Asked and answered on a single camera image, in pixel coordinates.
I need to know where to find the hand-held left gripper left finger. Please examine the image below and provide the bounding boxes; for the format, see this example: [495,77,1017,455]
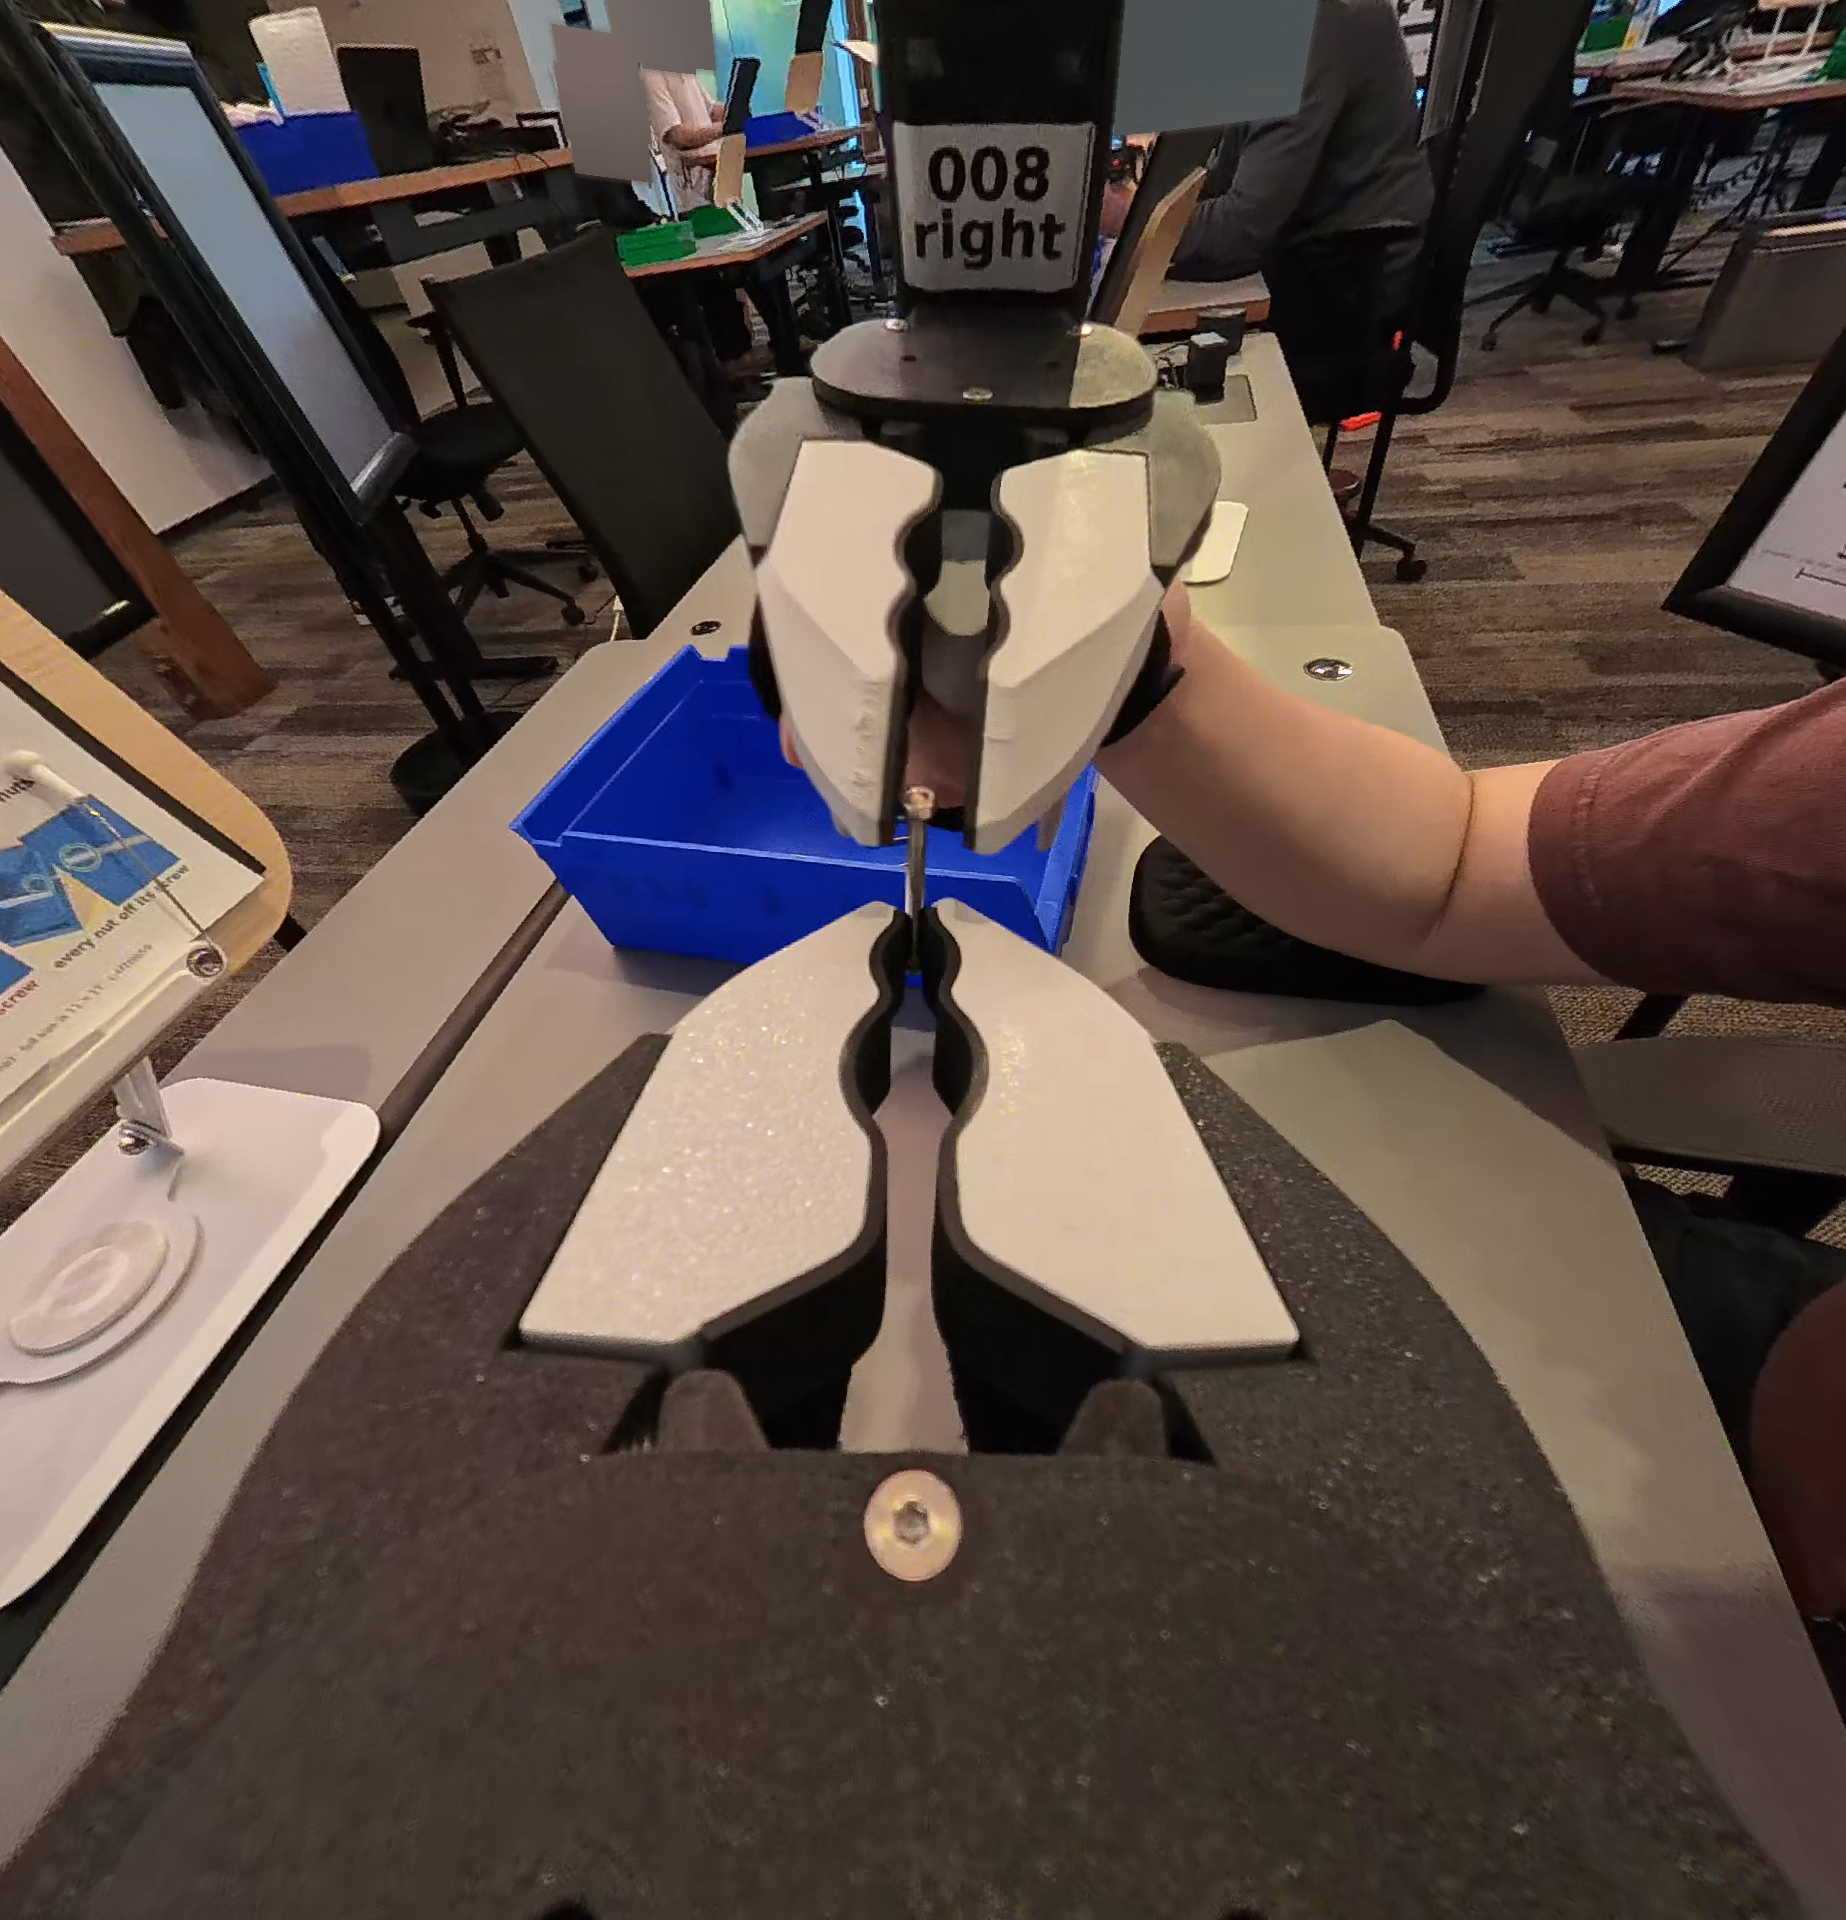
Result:
[519,900,916,1453]

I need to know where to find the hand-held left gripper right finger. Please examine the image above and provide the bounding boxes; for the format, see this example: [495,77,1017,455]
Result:
[921,897,1305,1453]

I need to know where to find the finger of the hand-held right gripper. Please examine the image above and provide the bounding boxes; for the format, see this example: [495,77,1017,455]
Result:
[752,439,939,843]
[960,445,1166,852]

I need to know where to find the long steel bolt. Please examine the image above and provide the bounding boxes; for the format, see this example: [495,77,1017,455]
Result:
[897,785,937,985]

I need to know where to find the plain blue plastic bin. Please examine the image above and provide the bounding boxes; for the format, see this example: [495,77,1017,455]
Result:
[513,646,1100,964]

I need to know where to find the person's right forearm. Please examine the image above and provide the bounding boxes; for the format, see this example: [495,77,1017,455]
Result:
[1105,635,1562,992]

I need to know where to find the person's right hand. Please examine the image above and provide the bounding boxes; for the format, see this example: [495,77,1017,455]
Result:
[781,576,1222,821]

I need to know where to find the tilted wooden board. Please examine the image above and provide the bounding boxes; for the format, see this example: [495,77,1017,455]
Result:
[1112,166,1209,339]

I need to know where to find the black laptop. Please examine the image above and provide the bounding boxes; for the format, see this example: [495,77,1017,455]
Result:
[337,43,440,175]

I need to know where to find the grey chair armrest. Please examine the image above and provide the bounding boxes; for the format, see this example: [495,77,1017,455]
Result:
[1576,1033,1846,1187]

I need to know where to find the small blue storage bin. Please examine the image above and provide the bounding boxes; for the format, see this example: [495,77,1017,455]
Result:
[233,111,381,200]

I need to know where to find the black framed easel board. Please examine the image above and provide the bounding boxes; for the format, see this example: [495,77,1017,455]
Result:
[31,17,566,813]

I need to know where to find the framed marker sign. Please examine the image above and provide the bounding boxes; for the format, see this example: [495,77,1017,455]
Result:
[1663,277,1846,674]

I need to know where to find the grey metal box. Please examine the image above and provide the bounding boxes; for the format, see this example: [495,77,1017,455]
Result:
[1686,220,1846,372]

